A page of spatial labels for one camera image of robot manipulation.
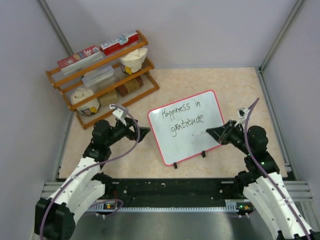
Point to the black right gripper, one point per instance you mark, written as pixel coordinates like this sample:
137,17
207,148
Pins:
221,133

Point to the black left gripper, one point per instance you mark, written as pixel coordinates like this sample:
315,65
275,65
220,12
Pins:
133,135

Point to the white black marker pen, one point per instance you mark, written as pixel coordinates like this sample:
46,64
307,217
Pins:
199,133

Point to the pink framed whiteboard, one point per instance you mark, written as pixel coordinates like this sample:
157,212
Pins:
173,125

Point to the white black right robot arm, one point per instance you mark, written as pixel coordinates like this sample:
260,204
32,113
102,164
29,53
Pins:
262,183

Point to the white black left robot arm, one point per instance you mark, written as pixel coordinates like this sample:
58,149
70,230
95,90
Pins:
56,217

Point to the black whiteboard clip right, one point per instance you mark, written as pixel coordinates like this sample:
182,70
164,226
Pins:
203,154

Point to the tan block left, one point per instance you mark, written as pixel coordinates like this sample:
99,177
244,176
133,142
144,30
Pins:
108,98

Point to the brown block right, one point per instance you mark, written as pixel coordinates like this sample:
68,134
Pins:
130,86

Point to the orange wooden shelf rack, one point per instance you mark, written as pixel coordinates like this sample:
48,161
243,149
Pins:
84,101

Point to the white bag upper shelf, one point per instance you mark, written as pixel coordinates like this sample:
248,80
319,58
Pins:
132,62

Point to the clear plastic box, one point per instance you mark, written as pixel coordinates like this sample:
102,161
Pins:
94,77

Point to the red foil box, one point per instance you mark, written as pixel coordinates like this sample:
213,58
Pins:
119,42

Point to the red white wrap box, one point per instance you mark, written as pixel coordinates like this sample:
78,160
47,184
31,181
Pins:
79,60

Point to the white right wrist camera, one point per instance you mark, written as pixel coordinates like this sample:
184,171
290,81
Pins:
242,115

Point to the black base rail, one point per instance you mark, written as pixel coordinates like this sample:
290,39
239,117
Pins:
171,192

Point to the grey slotted cable duct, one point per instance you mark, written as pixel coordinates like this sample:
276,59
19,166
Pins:
226,206

